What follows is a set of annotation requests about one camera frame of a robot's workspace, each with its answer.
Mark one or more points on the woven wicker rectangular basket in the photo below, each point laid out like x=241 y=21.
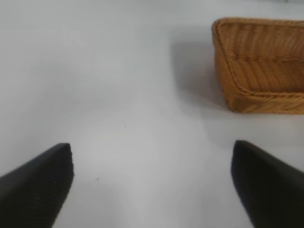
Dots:
x=259 y=69

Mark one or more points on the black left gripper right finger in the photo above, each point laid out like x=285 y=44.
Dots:
x=268 y=185

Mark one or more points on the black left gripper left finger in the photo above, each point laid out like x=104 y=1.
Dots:
x=35 y=187

